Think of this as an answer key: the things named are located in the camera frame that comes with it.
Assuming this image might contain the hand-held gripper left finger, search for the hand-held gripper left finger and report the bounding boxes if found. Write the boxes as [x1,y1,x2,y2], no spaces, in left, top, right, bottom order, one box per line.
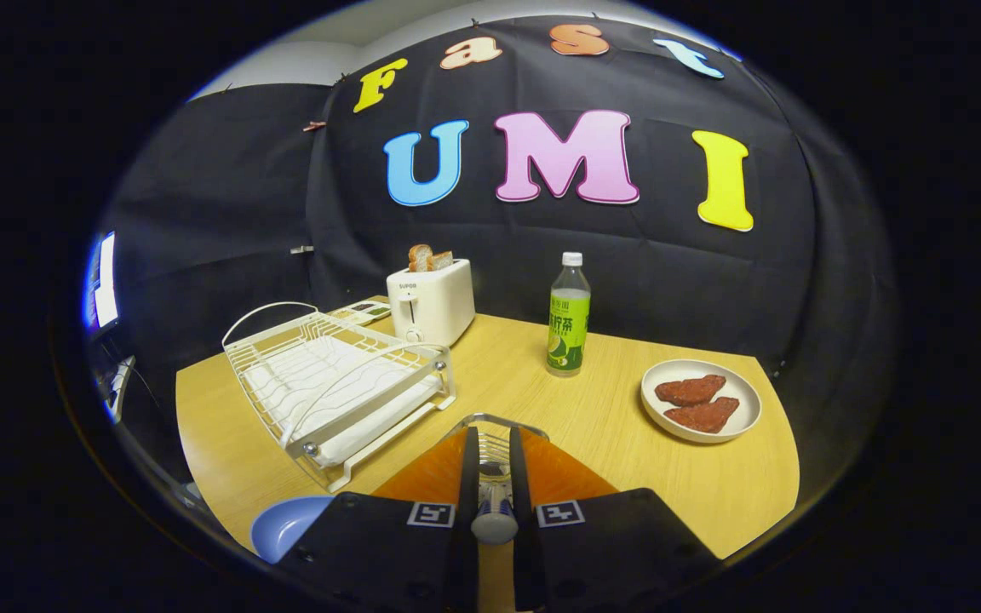
[273,426,481,613]

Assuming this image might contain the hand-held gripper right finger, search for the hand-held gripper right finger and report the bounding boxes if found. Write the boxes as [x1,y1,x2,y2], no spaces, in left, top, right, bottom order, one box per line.
[508,426,723,612]

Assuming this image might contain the spoon with checkered handle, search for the spoon with checkered handle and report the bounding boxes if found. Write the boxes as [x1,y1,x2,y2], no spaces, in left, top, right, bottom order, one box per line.
[471,462,520,547]

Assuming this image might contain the silver wire basket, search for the silver wire basket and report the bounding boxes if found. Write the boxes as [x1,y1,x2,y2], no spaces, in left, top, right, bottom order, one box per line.
[444,413,550,478]

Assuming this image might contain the blue plate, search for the blue plate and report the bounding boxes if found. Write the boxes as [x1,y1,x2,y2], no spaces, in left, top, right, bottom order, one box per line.
[250,496,337,564]

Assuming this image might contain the white wire dish rack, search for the white wire dish rack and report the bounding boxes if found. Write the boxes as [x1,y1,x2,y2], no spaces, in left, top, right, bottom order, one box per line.
[222,301,457,494]

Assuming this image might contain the white divided grain dish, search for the white divided grain dish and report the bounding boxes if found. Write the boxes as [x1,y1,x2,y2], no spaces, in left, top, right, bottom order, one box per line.
[329,300,393,328]

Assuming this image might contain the white oval plate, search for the white oval plate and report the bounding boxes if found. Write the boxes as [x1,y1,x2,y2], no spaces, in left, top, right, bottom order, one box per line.
[640,358,763,445]

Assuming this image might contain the green label drink bottle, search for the green label drink bottle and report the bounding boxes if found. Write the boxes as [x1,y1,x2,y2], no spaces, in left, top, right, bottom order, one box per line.
[546,251,592,378]

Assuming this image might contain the red meat piece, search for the red meat piece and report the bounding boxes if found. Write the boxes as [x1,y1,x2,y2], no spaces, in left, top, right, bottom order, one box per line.
[655,374,728,408]
[663,397,741,435]

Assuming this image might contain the white toaster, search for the white toaster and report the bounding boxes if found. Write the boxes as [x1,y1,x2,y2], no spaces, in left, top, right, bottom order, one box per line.
[386,259,477,348]

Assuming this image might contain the black backdrop cloth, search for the black backdrop cloth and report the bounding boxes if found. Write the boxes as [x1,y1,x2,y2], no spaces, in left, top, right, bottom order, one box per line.
[95,13,897,512]

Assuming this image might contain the bright monitor screen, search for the bright monitor screen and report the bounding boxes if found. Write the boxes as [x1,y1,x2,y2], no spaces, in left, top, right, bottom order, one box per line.
[82,230,122,335]

